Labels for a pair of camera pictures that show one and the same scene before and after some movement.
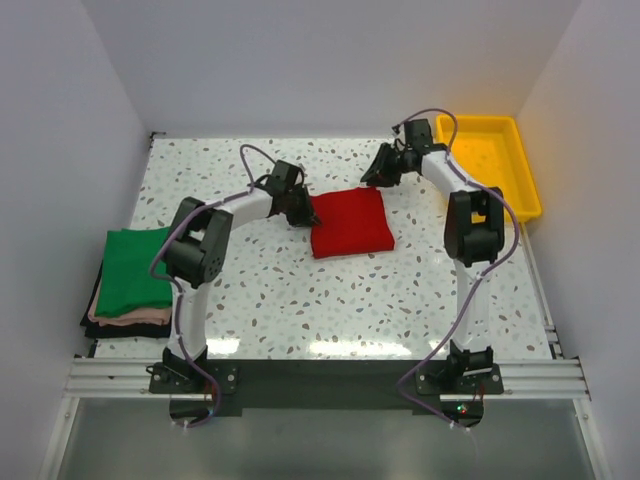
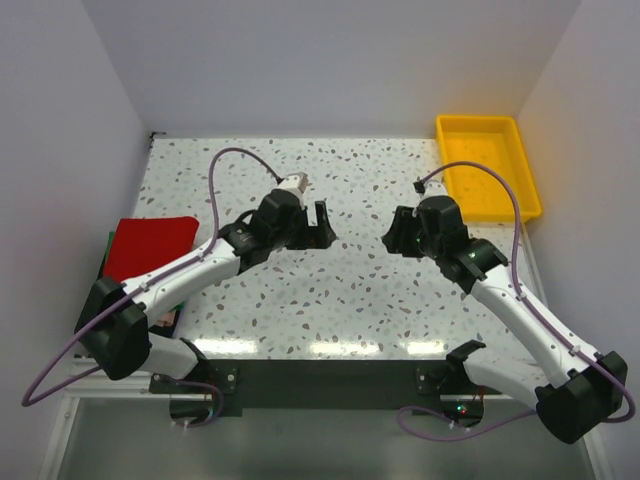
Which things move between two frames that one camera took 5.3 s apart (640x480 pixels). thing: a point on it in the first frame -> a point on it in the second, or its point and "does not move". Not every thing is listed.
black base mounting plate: (197, 388) does not move
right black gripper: (379, 174) -> (395, 240)
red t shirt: (349, 223) -> (138, 244)
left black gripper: (306, 217) -> (313, 237)
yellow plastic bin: (492, 150) does not move
